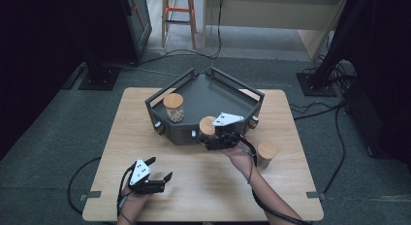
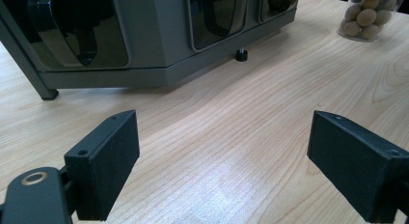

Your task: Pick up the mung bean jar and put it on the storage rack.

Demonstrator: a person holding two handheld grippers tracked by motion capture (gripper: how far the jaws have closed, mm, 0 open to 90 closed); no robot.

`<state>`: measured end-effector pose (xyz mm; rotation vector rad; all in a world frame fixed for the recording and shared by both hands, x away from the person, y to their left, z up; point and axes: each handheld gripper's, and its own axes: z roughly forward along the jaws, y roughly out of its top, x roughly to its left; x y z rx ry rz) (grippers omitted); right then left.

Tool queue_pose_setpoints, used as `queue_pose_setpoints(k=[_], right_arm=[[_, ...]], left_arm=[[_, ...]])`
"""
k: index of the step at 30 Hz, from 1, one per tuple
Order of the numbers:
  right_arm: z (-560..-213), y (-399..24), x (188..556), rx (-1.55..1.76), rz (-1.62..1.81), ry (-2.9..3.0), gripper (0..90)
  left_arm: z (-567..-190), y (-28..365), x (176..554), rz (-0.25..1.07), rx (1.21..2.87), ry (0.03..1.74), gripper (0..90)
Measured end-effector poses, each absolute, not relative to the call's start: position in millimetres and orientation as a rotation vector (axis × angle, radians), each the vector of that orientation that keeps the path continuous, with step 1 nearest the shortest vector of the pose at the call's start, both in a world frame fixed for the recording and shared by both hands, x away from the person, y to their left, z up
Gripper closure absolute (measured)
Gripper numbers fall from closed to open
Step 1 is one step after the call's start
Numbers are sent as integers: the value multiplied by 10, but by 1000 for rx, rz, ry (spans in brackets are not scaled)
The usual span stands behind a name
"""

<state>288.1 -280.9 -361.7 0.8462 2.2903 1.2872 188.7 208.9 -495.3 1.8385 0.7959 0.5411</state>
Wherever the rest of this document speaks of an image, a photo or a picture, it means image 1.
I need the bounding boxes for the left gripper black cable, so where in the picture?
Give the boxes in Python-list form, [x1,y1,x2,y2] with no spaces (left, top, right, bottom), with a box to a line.
[115,167,136,225]

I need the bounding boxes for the glass jar with wooden lid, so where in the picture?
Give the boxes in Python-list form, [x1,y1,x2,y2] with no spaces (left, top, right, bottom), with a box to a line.
[162,92,186,124]
[256,142,278,170]
[199,115,218,138]

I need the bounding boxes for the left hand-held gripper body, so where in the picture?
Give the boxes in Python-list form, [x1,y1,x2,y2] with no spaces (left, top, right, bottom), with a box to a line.
[128,157,167,196]

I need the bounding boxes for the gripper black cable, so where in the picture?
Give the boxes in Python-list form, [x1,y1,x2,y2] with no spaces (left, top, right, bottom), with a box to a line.
[115,167,136,225]
[237,134,312,225]

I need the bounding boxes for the black floor cable loop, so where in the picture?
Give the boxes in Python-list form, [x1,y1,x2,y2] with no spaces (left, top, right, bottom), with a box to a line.
[67,156,103,216]

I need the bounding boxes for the tangle of black cables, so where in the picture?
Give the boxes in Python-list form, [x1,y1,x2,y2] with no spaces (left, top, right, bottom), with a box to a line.
[303,53,358,90]

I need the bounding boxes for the person's right hand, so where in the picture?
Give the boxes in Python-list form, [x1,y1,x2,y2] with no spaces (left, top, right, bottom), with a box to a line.
[222,141,259,179]

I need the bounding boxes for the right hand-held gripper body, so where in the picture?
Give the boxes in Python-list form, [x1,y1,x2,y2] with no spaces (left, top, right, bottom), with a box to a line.
[205,112,245,151]

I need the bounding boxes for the black stand with base plate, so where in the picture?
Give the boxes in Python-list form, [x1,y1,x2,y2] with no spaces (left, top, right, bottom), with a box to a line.
[78,53,122,91]
[296,0,377,98]

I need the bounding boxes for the dark corner shelf rack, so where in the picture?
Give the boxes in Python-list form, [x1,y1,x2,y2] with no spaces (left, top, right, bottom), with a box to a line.
[144,67,266,146]

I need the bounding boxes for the wooden step ladder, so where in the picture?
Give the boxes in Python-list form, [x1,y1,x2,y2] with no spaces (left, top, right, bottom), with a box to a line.
[160,0,198,50]

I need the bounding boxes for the long black floor cable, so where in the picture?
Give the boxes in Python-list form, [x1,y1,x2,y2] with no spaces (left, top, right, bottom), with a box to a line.
[292,103,347,195]

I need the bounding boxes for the grey tape strip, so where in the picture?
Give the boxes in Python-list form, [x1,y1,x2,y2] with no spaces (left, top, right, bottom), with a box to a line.
[79,190,103,202]
[305,191,327,201]

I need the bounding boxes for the person's left hand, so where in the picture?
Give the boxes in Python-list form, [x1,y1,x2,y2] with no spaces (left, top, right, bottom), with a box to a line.
[119,185,153,212]

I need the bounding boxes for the light wooden cabinet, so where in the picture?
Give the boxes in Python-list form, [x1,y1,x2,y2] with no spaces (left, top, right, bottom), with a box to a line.
[203,0,351,61]

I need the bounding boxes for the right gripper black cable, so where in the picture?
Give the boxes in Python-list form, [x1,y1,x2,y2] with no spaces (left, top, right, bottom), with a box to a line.
[237,134,312,225]

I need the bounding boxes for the leaning dark panel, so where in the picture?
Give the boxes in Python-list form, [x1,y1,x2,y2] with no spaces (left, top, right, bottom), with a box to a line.
[117,0,153,63]

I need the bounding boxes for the black cable from wall socket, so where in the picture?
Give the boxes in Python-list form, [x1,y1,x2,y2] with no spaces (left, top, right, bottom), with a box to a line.
[139,0,225,74]

